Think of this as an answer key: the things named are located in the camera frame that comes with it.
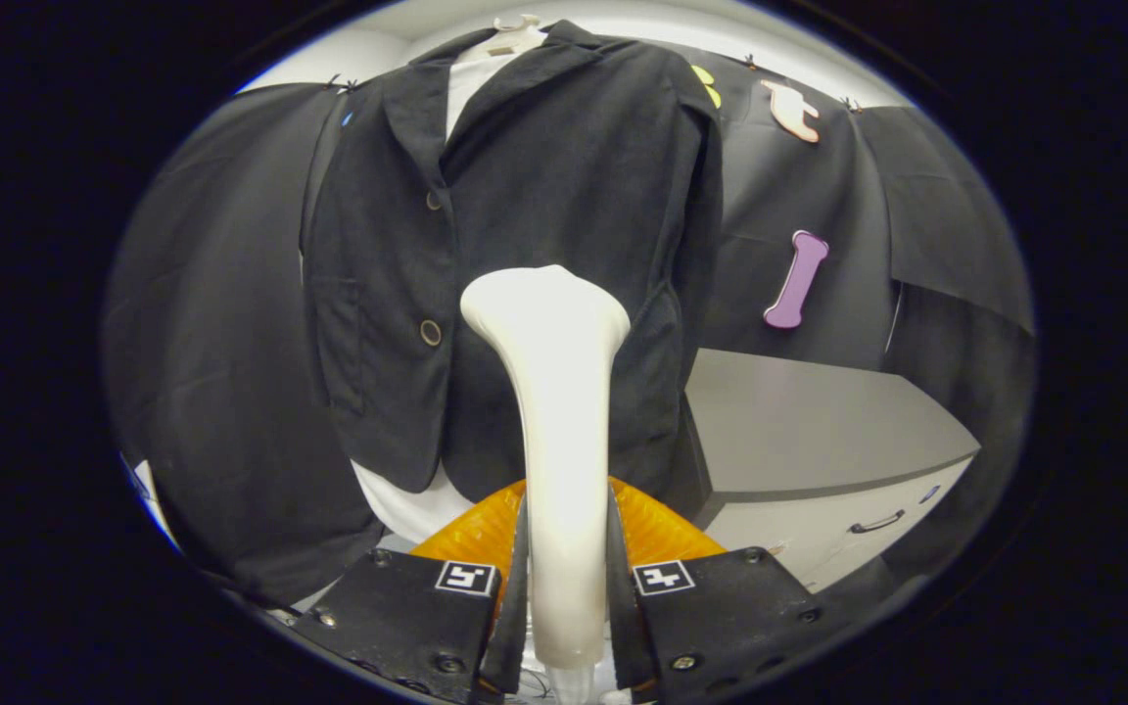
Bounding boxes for white sheet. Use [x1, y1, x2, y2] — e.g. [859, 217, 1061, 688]
[118, 455, 183, 554]

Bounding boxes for black backdrop cloth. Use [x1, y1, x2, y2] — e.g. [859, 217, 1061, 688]
[104, 39, 1035, 608]

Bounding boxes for grey cabinet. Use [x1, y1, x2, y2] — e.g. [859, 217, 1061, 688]
[683, 348, 981, 593]

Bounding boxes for black cabinet drawer handle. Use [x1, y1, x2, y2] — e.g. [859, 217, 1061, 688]
[848, 509, 908, 536]

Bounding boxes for white garment steamer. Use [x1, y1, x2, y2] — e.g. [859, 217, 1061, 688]
[459, 264, 632, 705]

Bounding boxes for white clothes hanger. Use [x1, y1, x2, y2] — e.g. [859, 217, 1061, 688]
[481, 13, 547, 58]

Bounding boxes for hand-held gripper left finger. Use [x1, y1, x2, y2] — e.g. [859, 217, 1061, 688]
[290, 478, 531, 705]

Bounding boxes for black suit jacket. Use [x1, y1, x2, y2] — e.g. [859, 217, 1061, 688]
[300, 20, 727, 505]

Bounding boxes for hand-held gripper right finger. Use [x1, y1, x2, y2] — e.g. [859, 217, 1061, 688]
[608, 477, 844, 701]

